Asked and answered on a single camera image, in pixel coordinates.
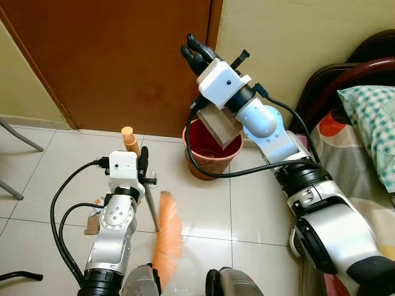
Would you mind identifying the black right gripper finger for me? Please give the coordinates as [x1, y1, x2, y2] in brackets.
[181, 46, 203, 72]
[187, 34, 214, 56]

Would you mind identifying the orange broom with metal shaft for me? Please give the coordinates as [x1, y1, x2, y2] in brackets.
[120, 126, 185, 292]

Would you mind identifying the red plastic bucket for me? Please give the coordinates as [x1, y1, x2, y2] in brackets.
[182, 118, 243, 181]

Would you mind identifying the brown cardboard scrap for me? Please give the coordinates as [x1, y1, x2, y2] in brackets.
[85, 207, 106, 236]

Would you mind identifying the tan flat board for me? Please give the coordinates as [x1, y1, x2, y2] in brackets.
[197, 102, 244, 152]

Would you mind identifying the brown wooden door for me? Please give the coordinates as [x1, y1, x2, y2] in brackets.
[0, 0, 224, 138]

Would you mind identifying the grey robot left leg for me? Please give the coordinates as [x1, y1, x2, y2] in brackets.
[122, 263, 162, 296]

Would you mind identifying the grey robot leg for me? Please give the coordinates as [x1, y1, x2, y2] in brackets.
[206, 266, 266, 296]
[122, 263, 162, 296]

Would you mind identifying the grey metal chair leg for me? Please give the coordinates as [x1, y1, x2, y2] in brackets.
[0, 117, 45, 152]
[0, 179, 24, 200]

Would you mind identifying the dark wooden headboard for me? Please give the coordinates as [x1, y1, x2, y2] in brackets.
[296, 30, 395, 134]

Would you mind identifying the grey robot right leg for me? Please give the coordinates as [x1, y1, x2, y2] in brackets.
[206, 266, 266, 296]

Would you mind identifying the green checked pillow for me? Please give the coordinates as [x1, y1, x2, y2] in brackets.
[338, 85, 395, 193]

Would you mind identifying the colourful patterned bed sheet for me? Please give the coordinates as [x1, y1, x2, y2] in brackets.
[309, 111, 395, 296]

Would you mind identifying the black curved bar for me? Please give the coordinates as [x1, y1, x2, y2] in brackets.
[0, 271, 44, 282]

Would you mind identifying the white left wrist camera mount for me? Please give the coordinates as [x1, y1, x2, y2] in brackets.
[108, 150, 146, 189]

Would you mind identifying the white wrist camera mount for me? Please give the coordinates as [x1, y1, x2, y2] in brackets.
[197, 49, 252, 110]
[108, 150, 146, 189]

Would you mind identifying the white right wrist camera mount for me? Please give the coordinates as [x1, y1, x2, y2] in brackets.
[197, 49, 252, 110]

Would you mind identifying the short black left arm cable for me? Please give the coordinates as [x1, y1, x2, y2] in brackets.
[57, 202, 106, 247]

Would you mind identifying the short black arm cable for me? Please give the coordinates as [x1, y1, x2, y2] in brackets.
[253, 83, 322, 164]
[57, 202, 106, 247]

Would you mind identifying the long black left arm cable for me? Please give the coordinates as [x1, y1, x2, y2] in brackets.
[51, 158, 110, 286]

